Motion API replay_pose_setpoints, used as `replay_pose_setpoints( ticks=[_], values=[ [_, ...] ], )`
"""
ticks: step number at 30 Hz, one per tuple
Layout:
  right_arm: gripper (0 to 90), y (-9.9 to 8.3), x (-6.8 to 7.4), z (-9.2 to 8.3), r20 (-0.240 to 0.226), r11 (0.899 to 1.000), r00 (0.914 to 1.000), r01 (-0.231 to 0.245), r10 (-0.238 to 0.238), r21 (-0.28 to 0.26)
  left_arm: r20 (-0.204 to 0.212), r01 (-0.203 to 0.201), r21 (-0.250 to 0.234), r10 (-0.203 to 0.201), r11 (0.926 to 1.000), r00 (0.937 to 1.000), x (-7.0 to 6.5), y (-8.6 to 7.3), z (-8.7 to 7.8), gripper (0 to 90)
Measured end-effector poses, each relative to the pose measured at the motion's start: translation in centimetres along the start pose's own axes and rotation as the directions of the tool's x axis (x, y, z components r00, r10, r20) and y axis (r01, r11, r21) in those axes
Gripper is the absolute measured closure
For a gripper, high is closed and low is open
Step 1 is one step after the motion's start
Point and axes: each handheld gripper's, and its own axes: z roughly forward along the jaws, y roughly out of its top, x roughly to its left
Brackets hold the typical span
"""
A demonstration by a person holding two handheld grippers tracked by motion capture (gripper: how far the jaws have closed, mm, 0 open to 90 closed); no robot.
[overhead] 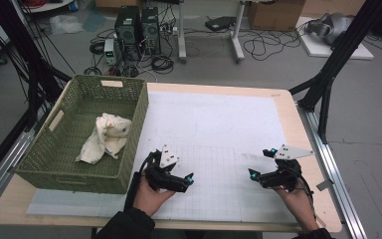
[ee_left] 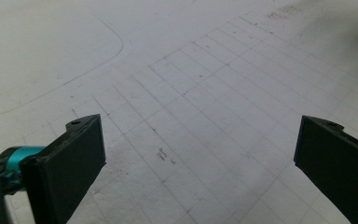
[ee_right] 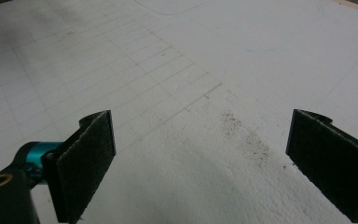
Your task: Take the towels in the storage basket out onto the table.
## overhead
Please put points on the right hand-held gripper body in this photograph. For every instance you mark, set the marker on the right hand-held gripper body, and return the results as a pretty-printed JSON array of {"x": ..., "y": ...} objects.
[{"x": 285, "y": 176}]

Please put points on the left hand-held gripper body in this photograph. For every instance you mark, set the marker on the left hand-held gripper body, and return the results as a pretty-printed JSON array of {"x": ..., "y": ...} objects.
[{"x": 160, "y": 177}]

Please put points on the cream printed cloth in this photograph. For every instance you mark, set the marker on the cream printed cloth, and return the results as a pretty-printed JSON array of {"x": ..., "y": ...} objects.
[{"x": 107, "y": 132}]

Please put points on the green woven plastic basket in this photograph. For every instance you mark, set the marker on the green woven plastic basket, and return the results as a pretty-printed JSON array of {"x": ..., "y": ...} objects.
[{"x": 89, "y": 113}]

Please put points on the person's left hand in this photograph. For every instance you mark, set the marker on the person's left hand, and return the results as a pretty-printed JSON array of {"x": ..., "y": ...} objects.
[{"x": 149, "y": 199}]

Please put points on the person's right hand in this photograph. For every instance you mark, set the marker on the person's right hand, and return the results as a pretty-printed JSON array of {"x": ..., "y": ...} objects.
[{"x": 296, "y": 202}]

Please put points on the white grid mat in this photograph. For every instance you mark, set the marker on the white grid mat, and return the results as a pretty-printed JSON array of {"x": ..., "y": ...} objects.
[{"x": 212, "y": 116}]

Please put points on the white floor board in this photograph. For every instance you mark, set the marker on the white floor board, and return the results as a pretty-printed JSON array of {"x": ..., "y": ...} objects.
[{"x": 315, "y": 48}]

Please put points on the white desk leg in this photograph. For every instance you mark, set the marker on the white desk leg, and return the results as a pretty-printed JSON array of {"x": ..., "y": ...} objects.
[
  {"x": 237, "y": 36},
  {"x": 181, "y": 33}
]

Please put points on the grey bench power supply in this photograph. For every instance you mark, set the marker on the grey bench power supply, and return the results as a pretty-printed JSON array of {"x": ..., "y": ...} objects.
[{"x": 110, "y": 51}]

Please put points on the large cardboard box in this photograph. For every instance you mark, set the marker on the large cardboard box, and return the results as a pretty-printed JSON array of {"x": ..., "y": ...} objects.
[{"x": 275, "y": 15}]

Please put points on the grey headset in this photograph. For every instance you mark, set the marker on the grey headset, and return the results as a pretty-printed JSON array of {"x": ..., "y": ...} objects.
[{"x": 331, "y": 28}]

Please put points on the black flat device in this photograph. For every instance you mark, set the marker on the black flat device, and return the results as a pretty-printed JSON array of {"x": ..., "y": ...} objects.
[{"x": 219, "y": 23}]

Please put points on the white power strip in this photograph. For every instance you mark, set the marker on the white power strip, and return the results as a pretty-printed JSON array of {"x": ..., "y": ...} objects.
[{"x": 169, "y": 30}]

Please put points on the narrow black computer tower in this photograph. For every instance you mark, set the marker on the narrow black computer tower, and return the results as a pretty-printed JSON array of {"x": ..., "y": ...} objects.
[{"x": 151, "y": 30}]

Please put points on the wide black computer tower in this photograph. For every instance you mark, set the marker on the wide black computer tower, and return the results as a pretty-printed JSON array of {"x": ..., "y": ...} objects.
[{"x": 127, "y": 30}]

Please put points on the teal sheet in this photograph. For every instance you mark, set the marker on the teal sheet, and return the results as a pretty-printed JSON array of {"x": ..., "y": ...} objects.
[{"x": 94, "y": 21}]

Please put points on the clear plastic bag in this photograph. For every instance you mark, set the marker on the clear plastic bag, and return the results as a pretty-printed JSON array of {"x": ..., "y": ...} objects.
[{"x": 64, "y": 25}]

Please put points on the small grey bracket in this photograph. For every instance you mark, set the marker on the small grey bracket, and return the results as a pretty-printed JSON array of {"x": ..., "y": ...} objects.
[{"x": 325, "y": 185}]

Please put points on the aluminium rail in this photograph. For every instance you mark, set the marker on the aluminium rail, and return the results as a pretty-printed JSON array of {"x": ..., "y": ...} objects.
[
  {"x": 336, "y": 186},
  {"x": 3, "y": 172}
]

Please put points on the black metal frame stand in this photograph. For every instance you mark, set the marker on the black metal frame stand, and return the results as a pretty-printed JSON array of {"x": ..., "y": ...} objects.
[
  {"x": 341, "y": 49},
  {"x": 30, "y": 66}
]

